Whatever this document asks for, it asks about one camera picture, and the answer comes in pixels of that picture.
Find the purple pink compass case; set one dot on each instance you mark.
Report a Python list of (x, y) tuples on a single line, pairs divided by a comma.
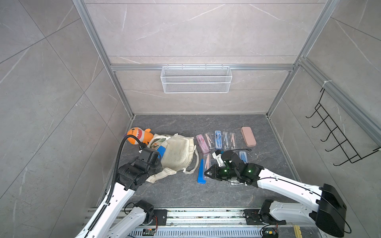
[(202, 144)]

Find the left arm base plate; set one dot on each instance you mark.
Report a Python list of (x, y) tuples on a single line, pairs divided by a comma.
[(159, 217)]

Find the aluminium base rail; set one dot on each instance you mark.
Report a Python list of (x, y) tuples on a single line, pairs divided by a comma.
[(219, 216)]

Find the orange shark plush toy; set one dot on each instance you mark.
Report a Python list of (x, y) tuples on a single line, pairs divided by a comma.
[(144, 136)]

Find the blue box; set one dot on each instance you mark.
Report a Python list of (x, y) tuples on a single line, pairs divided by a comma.
[(243, 156)]

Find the white wire mesh basket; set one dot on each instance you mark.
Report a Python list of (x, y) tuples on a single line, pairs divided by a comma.
[(196, 79)]

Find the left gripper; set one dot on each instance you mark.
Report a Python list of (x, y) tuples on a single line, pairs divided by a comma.
[(159, 168)]

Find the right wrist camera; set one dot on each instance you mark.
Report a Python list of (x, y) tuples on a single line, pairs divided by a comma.
[(224, 157)]

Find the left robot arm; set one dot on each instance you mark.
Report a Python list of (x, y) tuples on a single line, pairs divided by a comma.
[(125, 181)]

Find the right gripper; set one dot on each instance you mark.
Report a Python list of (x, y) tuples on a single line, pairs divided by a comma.
[(215, 169)]

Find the floral canvas tote bag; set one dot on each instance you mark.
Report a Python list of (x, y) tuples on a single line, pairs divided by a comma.
[(181, 155)]

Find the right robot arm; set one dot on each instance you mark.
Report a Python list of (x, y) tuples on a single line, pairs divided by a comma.
[(319, 205)]

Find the black wire hook rack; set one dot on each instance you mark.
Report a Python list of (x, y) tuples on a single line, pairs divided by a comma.
[(335, 132)]

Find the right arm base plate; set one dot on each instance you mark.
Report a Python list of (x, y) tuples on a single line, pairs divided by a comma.
[(257, 217)]

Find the cases inside bag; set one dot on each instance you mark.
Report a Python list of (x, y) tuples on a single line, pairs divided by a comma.
[(161, 150)]

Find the clear case white label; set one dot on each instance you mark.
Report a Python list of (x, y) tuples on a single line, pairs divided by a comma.
[(236, 183)]

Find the pink glasses case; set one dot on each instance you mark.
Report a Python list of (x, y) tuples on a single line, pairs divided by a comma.
[(248, 136)]

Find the clear case pink compass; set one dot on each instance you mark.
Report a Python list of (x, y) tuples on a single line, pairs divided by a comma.
[(210, 140)]

